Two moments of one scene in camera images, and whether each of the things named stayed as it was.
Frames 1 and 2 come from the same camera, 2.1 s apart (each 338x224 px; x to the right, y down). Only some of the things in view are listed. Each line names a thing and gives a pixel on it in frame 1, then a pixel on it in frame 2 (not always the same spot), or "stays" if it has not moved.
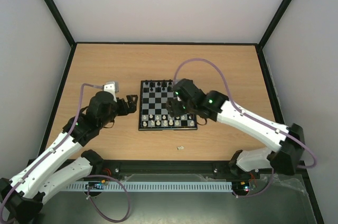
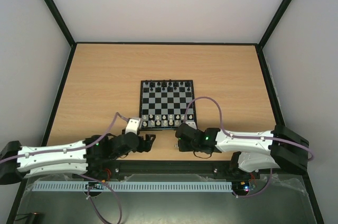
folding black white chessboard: (153, 114) stays
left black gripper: (132, 105) to (148, 143)
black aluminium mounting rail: (166, 168) stays
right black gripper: (178, 105) to (182, 144)
